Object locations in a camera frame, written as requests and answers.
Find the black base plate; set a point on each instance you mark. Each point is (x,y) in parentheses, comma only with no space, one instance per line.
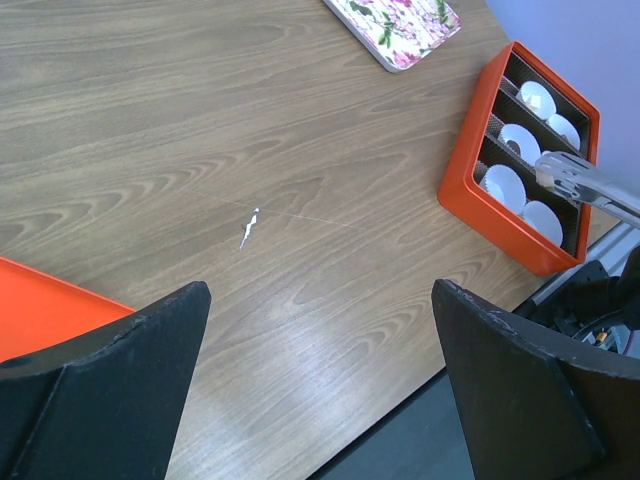
(421,438)

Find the white paper cup near right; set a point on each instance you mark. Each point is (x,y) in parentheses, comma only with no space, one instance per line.
(543,219)

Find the orange compartment box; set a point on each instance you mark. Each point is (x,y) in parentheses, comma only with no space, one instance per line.
(494,104)

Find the white paper scrap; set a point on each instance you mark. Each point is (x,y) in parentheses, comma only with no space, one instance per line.
(249,227)

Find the orange box lid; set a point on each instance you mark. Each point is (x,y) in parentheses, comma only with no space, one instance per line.
(39,311)

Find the metal tongs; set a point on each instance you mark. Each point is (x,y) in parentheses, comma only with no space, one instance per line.
(574,178)

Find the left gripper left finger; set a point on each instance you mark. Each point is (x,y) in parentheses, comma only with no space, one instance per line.
(108,403)

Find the white paper cup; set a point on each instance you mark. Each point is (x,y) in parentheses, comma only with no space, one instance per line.
(543,219)
(503,184)
(530,149)
(565,129)
(548,105)

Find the white paper cup far left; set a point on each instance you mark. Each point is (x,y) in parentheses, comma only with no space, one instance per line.
(548,105)

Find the white paper cup far right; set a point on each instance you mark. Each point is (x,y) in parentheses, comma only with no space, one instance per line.
(565,129)

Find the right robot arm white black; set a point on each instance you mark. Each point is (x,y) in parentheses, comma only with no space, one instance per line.
(594,307)

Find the white paper cup near left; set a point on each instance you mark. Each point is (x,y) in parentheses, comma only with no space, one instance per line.
(503,184)

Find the dark round chocolate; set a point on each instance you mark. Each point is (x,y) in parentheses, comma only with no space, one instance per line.
(514,146)

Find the white paper cup middle left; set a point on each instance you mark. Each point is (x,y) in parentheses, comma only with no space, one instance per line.
(530,149)

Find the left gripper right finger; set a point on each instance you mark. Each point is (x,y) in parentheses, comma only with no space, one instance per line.
(533,403)

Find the floral tray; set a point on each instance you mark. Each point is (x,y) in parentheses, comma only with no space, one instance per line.
(397,33)

